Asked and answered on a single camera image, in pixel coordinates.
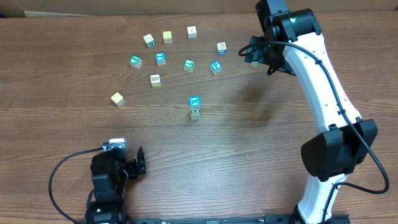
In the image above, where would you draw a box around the white block green number side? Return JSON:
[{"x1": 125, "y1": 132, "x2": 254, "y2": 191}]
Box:
[{"x1": 190, "y1": 106, "x2": 200, "y2": 116}]

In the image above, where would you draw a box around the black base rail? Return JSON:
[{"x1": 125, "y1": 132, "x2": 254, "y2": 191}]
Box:
[{"x1": 74, "y1": 213, "x2": 351, "y2": 224}]

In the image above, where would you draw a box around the green letter block left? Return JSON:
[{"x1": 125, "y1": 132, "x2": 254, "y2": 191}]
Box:
[{"x1": 129, "y1": 55, "x2": 142, "y2": 69}]

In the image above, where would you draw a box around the white block top centre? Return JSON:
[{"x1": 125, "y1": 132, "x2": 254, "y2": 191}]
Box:
[{"x1": 187, "y1": 26, "x2": 197, "y2": 39}]

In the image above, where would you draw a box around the yellow top block near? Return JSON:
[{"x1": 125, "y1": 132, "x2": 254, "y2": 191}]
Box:
[{"x1": 111, "y1": 92, "x2": 125, "y2": 107}]

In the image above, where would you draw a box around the blue letter T block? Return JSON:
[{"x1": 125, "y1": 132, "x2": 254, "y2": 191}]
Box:
[{"x1": 155, "y1": 52, "x2": 166, "y2": 65}]

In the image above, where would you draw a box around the green number 7 block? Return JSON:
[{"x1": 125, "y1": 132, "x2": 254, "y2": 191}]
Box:
[{"x1": 183, "y1": 60, "x2": 195, "y2": 73}]

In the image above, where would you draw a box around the green letter R block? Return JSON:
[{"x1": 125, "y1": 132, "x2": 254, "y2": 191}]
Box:
[{"x1": 250, "y1": 62, "x2": 259, "y2": 68}]

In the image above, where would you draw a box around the white block blue side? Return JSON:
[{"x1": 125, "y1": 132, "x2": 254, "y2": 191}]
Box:
[{"x1": 216, "y1": 42, "x2": 227, "y2": 55}]

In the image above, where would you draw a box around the yellow top block far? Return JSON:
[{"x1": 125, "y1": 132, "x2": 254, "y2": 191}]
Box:
[{"x1": 162, "y1": 31, "x2": 172, "y2": 44}]

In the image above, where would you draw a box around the blue letter P block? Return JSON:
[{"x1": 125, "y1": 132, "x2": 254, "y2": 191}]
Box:
[{"x1": 210, "y1": 61, "x2": 222, "y2": 75}]

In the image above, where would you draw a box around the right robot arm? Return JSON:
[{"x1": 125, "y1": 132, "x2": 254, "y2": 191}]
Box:
[{"x1": 239, "y1": 1, "x2": 377, "y2": 223}]

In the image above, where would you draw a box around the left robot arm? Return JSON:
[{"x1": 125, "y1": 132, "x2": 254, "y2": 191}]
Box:
[{"x1": 84, "y1": 147, "x2": 146, "y2": 224}]

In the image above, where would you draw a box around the wooden block yellow side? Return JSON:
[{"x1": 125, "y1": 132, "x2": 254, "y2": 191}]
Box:
[{"x1": 150, "y1": 74, "x2": 161, "y2": 87}]

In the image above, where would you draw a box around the blue letter X block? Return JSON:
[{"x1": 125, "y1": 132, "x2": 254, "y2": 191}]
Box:
[{"x1": 189, "y1": 96, "x2": 201, "y2": 108}]

